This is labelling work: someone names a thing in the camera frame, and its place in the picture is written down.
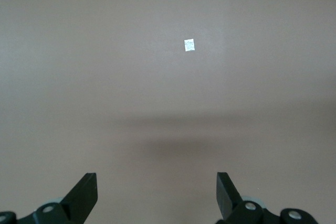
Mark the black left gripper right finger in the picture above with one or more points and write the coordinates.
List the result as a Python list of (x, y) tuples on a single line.
[(236, 213)]

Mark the small clear tape patch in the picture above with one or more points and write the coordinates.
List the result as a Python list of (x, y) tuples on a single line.
[(189, 45)]

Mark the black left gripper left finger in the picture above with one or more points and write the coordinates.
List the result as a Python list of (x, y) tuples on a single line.
[(76, 205)]

